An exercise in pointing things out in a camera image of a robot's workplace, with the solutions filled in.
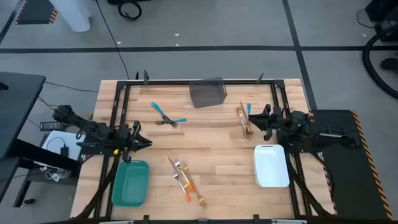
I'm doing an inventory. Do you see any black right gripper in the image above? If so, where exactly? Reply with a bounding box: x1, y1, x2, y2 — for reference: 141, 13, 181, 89
248, 104, 292, 141

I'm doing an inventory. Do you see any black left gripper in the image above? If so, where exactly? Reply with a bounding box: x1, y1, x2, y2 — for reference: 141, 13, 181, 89
115, 120, 153, 163

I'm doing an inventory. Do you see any teal plastic bin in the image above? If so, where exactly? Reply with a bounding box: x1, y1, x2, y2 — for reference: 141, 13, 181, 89
111, 159, 150, 208

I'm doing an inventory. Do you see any white plastic bin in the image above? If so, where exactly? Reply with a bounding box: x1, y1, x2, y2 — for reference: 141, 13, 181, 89
253, 144, 290, 189

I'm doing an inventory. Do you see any grey translucent plastic bin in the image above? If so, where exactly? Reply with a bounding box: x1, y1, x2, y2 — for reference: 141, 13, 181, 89
188, 77, 228, 109

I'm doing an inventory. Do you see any black power brick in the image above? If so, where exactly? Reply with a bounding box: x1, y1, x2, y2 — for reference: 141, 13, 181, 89
39, 121, 65, 132

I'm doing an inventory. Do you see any white flat box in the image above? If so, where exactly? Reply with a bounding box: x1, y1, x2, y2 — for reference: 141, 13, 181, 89
41, 129, 86, 162

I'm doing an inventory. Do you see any black mat with hazard stripes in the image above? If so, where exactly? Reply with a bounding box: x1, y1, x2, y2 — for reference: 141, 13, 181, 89
310, 108, 395, 221
14, 0, 60, 26

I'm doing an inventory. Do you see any dark grey desk top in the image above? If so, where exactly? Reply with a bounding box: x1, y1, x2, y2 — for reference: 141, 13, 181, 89
0, 72, 47, 160

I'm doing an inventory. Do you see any black chair wheel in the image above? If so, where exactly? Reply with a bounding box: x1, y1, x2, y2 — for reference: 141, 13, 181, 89
380, 57, 398, 71

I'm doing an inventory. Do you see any white cylindrical floor stand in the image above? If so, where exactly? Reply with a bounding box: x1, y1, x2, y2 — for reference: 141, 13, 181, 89
48, 0, 93, 33

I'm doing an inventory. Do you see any black equipment stack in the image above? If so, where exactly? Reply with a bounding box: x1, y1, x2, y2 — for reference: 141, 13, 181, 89
364, 0, 398, 43

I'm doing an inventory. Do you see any black braided cable sleeve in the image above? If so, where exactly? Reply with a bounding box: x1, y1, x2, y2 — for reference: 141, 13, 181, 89
290, 167, 333, 218
74, 154, 121, 220

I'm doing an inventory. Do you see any grey metal bracket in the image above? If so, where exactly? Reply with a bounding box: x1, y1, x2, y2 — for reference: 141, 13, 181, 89
271, 219, 308, 224
98, 219, 135, 224

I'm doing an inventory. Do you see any thin black floor cable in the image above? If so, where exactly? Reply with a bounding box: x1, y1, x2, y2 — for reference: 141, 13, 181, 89
44, 80, 100, 93
94, 0, 131, 80

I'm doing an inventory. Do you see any white cable bundle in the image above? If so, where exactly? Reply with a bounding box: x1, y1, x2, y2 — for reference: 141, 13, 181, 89
39, 166, 73, 183

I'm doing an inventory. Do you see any black desk frame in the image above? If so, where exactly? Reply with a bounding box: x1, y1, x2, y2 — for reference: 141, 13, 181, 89
0, 138, 82, 208

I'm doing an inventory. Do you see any yellow floor cable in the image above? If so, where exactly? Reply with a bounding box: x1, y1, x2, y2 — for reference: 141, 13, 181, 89
36, 95, 60, 112

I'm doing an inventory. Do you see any thick black hose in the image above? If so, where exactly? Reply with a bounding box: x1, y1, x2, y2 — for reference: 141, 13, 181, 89
362, 24, 398, 101

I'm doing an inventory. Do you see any coiled black cable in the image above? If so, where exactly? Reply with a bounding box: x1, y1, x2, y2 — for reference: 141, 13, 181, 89
117, 1, 143, 22

